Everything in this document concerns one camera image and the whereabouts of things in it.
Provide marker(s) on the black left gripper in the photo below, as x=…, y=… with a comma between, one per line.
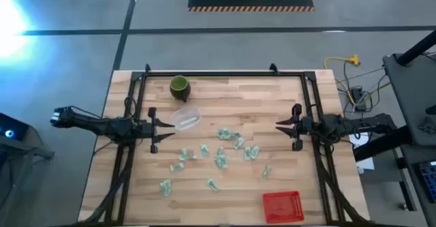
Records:
x=147, y=131

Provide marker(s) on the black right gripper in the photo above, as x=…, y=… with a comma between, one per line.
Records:
x=306, y=127

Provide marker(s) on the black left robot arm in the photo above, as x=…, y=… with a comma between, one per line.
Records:
x=102, y=126

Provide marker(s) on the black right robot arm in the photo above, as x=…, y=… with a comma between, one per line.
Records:
x=340, y=124

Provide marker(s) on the red plastic basket bin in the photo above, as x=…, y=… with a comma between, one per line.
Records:
x=282, y=207

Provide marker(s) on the clear plastic container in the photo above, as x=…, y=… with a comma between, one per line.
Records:
x=185, y=118

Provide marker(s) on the green ceramic mug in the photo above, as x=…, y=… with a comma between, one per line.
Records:
x=180, y=87

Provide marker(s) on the black power strip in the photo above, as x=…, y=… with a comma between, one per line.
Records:
x=357, y=95

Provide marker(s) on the white paper sheet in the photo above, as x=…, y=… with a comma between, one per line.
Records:
x=367, y=164

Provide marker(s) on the black desk crossbar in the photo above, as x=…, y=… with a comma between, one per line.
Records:
x=381, y=143

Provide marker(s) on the grey metal stand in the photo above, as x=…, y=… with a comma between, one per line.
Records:
x=41, y=153

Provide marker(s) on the grey desk top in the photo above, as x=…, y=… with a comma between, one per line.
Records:
x=412, y=94

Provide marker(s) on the small black gadget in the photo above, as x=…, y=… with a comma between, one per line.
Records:
x=427, y=125

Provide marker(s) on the grey caster wheel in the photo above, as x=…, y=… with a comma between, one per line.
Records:
x=403, y=206

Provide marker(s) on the black keyboard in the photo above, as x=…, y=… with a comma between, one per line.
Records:
x=427, y=179

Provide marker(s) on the black pole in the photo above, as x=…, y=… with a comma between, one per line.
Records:
x=419, y=48

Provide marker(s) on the black computer with blue light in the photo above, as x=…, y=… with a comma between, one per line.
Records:
x=10, y=128

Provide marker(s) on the black metal table frame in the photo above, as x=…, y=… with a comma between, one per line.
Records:
x=221, y=74

